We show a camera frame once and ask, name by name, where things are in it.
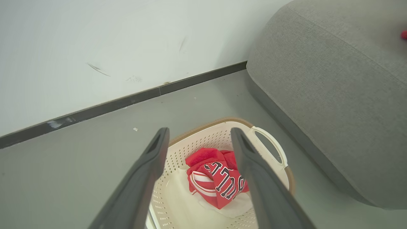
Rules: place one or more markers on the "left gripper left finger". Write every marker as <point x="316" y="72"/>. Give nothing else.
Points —
<point x="130" y="203"/>

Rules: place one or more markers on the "white garment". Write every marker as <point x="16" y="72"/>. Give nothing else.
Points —
<point x="235" y="210"/>

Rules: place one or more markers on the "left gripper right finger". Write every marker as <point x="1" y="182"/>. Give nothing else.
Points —
<point x="273" y="203"/>

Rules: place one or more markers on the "dark baseboard strip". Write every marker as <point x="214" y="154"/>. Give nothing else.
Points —
<point x="95" y="109"/>

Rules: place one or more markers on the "grey fabric sofa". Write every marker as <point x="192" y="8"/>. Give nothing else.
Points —
<point x="334" y="79"/>

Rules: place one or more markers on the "red lettered jersey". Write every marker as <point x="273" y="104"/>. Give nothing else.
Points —
<point x="203" y="156"/>

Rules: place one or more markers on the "red cloth garment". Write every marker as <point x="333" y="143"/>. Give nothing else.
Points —
<point x="404" y="35"/>

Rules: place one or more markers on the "cream perforated laundry basket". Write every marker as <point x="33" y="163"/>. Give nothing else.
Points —
<point x="203" y="140"/>

